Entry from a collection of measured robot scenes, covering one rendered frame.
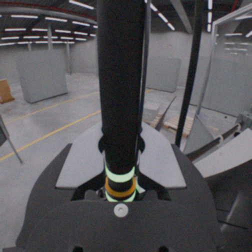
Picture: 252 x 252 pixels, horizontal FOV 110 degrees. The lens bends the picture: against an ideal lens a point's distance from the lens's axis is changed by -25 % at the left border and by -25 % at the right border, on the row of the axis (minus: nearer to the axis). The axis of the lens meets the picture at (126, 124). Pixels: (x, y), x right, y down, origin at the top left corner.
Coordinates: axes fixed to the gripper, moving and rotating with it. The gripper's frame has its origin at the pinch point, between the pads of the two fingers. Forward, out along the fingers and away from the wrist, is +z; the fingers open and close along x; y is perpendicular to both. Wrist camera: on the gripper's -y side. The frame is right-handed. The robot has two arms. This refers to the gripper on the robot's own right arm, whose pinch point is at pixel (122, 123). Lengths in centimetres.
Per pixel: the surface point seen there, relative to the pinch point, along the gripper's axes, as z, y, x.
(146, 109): 262, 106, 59
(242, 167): -1.0, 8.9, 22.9
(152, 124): 241, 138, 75
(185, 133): 197, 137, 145
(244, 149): 10.6, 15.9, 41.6
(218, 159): 14.1, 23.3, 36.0
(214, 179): -0.5, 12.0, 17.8
